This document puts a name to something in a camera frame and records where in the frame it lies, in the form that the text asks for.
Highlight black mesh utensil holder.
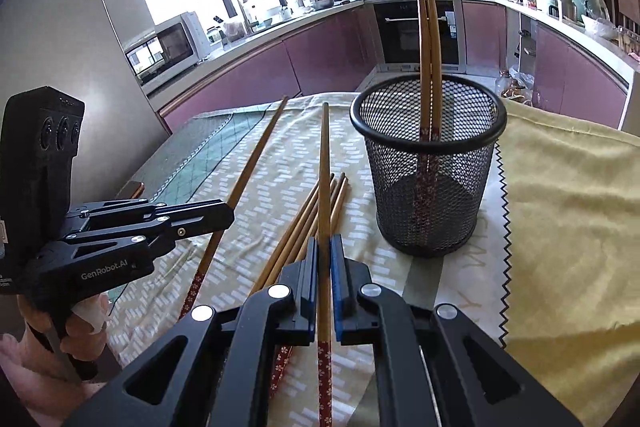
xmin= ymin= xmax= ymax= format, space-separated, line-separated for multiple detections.
xmin=350 ymin=74 xmax=508 ymax=258

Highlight white microwave oven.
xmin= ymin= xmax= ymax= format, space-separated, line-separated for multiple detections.
xmin=125 ymin=12 xmax=211 ymax=85

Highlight plain yellow cloth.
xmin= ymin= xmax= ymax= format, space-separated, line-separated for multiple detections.
xmin=492 ymin=99 xmax=640 ymax=427

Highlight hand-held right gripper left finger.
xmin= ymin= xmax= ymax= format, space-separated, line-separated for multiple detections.
xmin=62 ymin=237 xmax=319 ymax=427

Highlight person's left hand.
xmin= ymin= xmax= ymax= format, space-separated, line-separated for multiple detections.
xmin=17 ymin=292 xmax=113 ymax=370

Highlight kitchen sink faucet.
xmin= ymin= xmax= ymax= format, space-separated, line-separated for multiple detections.
xmin=235 ymin=0 xmax=256 ymax=32

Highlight chopsticks in holder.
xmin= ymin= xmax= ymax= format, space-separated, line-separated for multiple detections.
xmin=422 ymin=0 xmax=443 ymax=248

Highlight bundle of wooden chopsticks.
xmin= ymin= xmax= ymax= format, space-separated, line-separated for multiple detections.
xmin=267 ymin=179 xmax=349 ymax=405

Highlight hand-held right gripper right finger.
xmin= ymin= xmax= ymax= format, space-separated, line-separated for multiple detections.
xmin=329 ymin=234 xmax=583 ymax=427

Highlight beige green patterned tablecloth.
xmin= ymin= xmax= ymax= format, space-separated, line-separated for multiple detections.
xmin=107 ymin=92 xmax=511 ymax=427

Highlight pink kitchen base cabinets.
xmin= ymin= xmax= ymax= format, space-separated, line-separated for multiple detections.
xmin=462 ymin=0 xmax=631 ymax=128
xmin=157 ymin=4 xmax=383 ymax=132

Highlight black built-in oven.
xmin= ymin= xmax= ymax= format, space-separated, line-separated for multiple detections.
xmin=372 ymin=0 xmax=463 ymax=72

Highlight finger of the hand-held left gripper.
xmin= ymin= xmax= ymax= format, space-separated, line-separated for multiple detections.
xmin=62 ymin=206 xmax=235 ymax=258
xmin=70 ymin=199 xmax=235 ymax=222

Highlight plastic bags with oil bottle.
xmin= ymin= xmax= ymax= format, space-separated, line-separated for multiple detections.
xmin=495 ymin=67 xmax=536 ymax=100

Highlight person's left forearm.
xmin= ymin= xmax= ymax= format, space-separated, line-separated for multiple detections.
xmin=0 ymin=332 xmax=96 ymax=413

